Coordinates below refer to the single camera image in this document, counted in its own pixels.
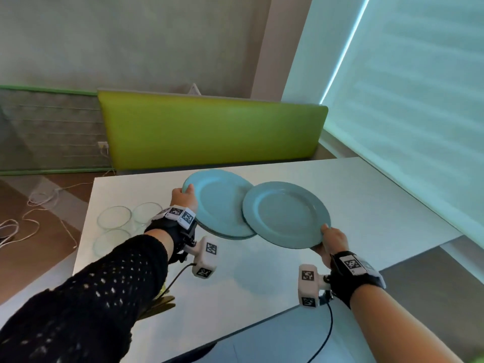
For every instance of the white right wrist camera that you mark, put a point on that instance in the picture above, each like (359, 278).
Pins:
(308, 285)

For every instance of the gold knife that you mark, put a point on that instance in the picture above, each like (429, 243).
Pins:
(151, 313)

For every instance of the white wall socket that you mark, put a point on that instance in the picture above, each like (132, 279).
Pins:
(103, 144)

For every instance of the white window blind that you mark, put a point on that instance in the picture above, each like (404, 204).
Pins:
(416, 109)

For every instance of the green framed mesh partition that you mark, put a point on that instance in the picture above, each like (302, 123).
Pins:
(49, 128)

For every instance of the pile of gold cutlery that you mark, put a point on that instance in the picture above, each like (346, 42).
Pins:
(162, 302)
(163, 289)

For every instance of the white chair back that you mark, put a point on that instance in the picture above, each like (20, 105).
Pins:
(194, 89)

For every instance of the clear drinking glass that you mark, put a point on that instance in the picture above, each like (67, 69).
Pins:
(109, 241)
(113, 217)
(145, 212)

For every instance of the person's right forearm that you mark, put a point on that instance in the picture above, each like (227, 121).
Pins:
(393, 325)

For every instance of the black right wristband with markers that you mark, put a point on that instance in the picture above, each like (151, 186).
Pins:
(351, 279)

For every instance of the black wristband with markers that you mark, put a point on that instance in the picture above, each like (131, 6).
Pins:
(170, 228)
(351, 279)

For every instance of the black left wristband with markers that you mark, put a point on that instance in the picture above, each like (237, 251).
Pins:
(170, 228)

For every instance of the person's right hand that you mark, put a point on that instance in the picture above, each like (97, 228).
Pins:
(334, 243)

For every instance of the person's left hand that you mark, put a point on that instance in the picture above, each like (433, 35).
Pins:
(185, 198)

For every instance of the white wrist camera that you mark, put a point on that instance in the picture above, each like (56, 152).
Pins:
(308, 285)
(204, 257)

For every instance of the green padded bench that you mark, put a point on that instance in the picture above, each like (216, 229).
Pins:
(479, 359)
(208, 132)

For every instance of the person's left forearm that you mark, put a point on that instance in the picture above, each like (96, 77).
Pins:
(94, 298)

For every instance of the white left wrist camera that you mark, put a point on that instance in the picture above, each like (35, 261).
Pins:
(204, 257)

